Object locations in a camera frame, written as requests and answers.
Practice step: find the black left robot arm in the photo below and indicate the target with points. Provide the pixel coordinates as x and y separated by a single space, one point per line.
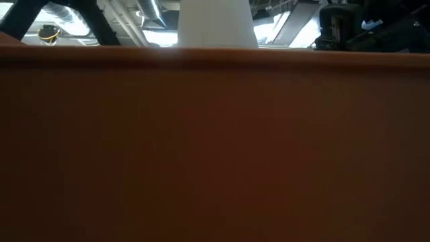
97 23

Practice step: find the white ceiling pipe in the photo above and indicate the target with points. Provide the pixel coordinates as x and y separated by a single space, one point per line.
124 23

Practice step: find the white shade table lamp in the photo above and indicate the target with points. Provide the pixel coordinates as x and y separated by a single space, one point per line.
216 23

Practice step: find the orange plastic bin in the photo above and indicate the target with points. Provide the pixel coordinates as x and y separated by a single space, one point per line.
215 144

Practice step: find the large silver ventilation duct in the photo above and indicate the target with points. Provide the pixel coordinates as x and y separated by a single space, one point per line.
67 18

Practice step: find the dark ceiling panel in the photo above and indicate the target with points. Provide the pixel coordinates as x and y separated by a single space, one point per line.
295 20

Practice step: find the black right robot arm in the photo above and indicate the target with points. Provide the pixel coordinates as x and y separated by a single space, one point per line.
396 30

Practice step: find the black overhead camera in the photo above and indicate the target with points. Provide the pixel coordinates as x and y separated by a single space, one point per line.
48 33

